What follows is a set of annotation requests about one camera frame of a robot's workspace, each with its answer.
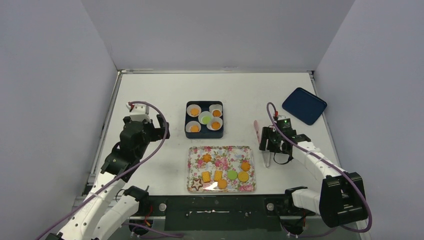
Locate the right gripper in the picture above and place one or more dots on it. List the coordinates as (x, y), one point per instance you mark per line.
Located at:
(269, 142)

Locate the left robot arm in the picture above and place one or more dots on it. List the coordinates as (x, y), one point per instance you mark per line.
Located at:
(92, 220)

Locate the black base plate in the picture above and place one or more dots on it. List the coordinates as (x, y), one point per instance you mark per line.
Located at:
(221, 212)

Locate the floral rectangular tray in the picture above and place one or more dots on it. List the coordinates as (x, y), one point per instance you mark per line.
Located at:
(224, 158)

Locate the square cracker right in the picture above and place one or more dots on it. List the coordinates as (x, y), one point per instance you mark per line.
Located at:
(218, 175)

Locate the white paper cup back-left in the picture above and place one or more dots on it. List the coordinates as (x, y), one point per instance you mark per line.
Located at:
(193, 106)

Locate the orange round cookie bottom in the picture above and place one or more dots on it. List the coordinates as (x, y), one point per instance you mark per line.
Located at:
(222, 184)

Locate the yellow waffle round cookie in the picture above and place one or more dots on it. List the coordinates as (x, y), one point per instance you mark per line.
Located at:
(243, 176)

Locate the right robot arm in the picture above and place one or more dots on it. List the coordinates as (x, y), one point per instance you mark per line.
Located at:
(339, 202)

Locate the white paper cup back-right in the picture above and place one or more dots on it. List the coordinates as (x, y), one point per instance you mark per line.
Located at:
(216, 106)

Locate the orange speckled round cookie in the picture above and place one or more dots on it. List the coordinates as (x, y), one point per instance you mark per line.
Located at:
(215, 125)

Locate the dark blue box lid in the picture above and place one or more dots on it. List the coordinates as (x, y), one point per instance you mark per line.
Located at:
(304, 106)

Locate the pink cat paw tongs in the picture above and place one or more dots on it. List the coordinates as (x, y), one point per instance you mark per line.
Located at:
(265, 154)

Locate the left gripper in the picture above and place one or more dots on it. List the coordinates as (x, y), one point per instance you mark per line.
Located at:
(156, 136)

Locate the green round cookie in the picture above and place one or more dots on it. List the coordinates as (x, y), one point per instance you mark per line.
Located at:
(206, 119)
(232, 175)

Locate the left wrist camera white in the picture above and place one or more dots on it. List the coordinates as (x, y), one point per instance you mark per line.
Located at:
(138, 112)

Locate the square cracker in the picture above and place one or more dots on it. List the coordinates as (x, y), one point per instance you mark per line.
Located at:
(218, 175)
(206, 176)

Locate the white paper cup centre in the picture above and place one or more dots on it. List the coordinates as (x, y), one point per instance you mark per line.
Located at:
(202, 114)

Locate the white paper cup front-left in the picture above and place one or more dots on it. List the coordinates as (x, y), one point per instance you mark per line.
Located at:
(189, 124)

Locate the white paper cup front-right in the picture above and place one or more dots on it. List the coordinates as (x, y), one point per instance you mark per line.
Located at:
(214, 119)

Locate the star chocolate cookie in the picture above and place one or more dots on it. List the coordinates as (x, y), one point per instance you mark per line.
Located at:
(196, 185)

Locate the square cracker left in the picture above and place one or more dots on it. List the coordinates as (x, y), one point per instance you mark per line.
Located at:
(206, 176)

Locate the dark blue square box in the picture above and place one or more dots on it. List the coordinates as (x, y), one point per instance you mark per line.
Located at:
(204, 133)

